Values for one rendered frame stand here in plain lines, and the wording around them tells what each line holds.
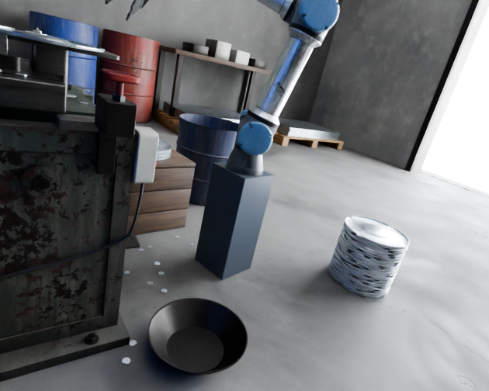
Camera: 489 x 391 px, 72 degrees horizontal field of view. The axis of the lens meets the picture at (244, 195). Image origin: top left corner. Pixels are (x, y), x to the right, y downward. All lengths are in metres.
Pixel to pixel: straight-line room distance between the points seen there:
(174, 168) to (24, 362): 0.93
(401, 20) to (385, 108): 1.18
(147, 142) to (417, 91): 4.66
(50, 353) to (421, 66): 5.04
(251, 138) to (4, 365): 0.90
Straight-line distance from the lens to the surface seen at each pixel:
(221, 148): 1.95
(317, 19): 1.13
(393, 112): 5.39
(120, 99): 0.76
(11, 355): 1.12
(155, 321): 1.14
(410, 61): 5.43
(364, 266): 1.60
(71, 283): 1.03
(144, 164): 0.89
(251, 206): 1.35
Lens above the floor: 0.82
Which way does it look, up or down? 20 degrees down
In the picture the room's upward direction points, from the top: 13 degrees clockwise
